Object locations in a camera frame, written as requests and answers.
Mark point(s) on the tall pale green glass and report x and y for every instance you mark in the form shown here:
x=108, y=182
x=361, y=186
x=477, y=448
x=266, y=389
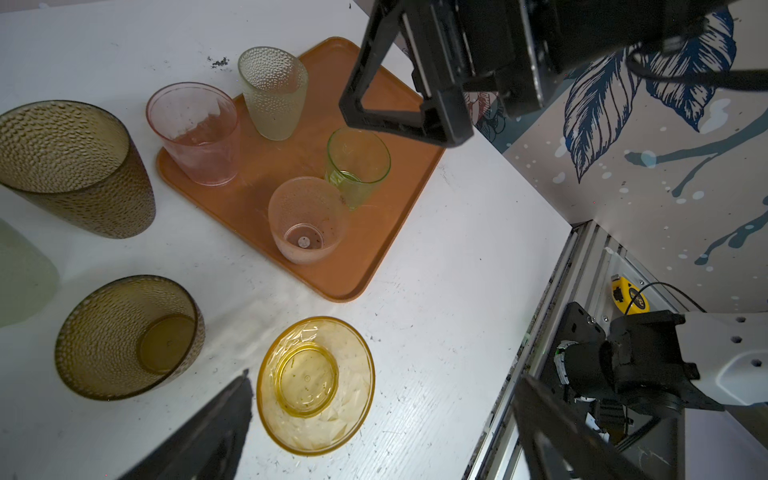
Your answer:
x=29, y=280

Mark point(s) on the yellow tape measure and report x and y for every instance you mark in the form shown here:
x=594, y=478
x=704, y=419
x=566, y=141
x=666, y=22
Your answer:
x=626, y=296

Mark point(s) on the short brown textured glass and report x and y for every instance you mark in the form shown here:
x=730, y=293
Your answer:
x=128, y=337

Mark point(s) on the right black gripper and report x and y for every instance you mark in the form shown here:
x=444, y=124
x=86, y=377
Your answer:
x=454, y=47

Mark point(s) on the tall brown textured glass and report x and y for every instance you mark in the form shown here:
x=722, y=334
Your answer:
x=78, y=162

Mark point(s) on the pink textured glass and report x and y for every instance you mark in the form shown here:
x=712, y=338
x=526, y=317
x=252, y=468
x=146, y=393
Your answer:
x=308, y=219

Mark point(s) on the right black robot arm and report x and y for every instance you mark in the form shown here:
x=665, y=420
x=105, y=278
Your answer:
x=661, y=363

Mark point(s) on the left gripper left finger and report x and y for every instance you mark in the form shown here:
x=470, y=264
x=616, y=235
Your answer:
x=210, y=444

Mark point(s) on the bright green clear glass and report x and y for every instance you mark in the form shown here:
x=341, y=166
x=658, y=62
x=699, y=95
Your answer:
x=358, y=161

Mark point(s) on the yellow clear glass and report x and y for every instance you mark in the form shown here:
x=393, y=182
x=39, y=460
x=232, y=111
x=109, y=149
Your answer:
x=315, y=386

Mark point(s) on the pink ribbed clear glass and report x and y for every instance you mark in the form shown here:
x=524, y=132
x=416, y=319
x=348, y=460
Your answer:
x=199, y=126

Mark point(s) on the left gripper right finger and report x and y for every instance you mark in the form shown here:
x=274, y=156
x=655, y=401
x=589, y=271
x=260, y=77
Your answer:
x=558, y=444

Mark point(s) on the pale green textured glass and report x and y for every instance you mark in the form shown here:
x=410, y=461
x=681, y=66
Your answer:
x=275, y=87

